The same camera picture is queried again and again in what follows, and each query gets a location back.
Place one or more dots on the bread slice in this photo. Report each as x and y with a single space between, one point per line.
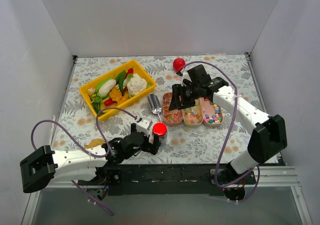
94 143

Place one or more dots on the orange bell pepper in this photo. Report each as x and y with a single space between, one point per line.
117 96

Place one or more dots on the red jar lid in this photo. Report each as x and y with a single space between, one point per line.
159 129

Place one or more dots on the metal scoop spoon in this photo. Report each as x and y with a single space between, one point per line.
155 106

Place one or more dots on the red chili pepper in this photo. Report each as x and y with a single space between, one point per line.
130 71

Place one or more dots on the aluminium frame rail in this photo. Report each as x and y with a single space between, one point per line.
275 177

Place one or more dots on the tray of pale jelly candies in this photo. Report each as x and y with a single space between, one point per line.
193 116

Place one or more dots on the red apple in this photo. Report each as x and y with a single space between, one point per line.
178 64

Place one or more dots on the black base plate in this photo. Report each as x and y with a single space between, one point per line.
222 176

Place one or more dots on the white radish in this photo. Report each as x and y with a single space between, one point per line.
106 88

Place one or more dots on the tray of star candies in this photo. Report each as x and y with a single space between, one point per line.
212 113

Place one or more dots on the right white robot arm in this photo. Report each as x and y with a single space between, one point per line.
267 133

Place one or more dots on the floral table mat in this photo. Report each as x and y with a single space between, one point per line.
184 145

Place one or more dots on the yellow plastic basket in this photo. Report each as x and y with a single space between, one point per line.
102 107

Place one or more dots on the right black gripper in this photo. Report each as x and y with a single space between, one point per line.
182 95

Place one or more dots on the white cauliflower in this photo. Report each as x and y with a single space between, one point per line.
136 85

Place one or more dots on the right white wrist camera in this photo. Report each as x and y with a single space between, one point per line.
185 76

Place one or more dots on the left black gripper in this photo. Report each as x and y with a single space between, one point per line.
146 143

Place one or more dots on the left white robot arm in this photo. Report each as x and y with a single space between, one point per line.
45 166

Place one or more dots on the clear glass jar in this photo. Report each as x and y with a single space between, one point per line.
162 137

